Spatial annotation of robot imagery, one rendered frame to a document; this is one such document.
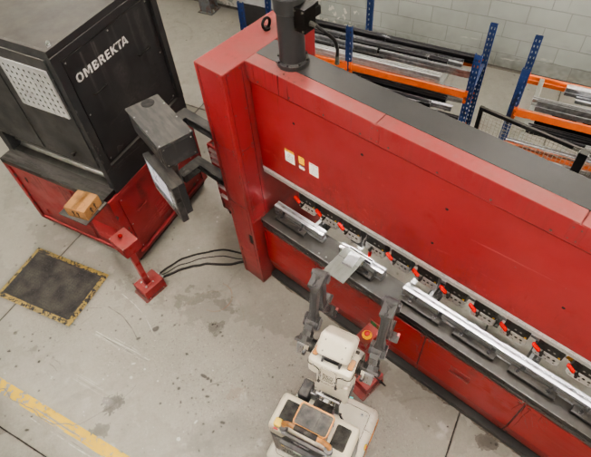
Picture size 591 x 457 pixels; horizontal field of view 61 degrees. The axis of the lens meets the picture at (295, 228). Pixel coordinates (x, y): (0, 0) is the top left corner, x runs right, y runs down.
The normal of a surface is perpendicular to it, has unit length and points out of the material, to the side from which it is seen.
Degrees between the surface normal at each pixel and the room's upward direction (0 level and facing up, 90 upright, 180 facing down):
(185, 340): 0
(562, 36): 90
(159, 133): 0
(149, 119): 0
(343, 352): 48
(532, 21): 90
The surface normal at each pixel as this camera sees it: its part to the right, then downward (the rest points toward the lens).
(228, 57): -0.06, -0.61
